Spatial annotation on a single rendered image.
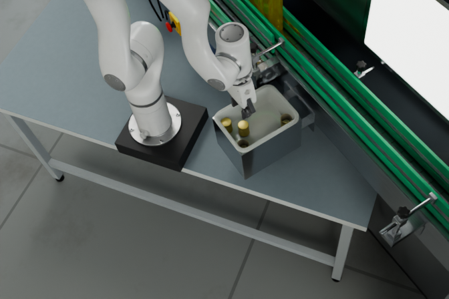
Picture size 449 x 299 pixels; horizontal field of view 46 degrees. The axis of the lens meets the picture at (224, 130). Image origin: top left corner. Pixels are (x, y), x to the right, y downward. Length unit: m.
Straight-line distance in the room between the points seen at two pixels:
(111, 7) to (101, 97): 0.74
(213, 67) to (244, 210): 1.40
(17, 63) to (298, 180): 1.27
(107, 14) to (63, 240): 1.52
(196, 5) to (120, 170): 1.66
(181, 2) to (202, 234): 1.51
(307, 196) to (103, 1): 0.89
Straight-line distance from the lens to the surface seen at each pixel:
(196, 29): 1.29
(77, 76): 2.24
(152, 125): 1.82
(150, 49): 1.61
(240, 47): 1.32
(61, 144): 3.02
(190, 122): 1.90
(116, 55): 1.53
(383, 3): 1.47
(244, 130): 1.66
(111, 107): 2.09
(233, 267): 2.51
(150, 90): 1.70
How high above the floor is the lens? 2.37
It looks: 57 degrees down
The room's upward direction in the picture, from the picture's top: 11 degrees counter-clockwise
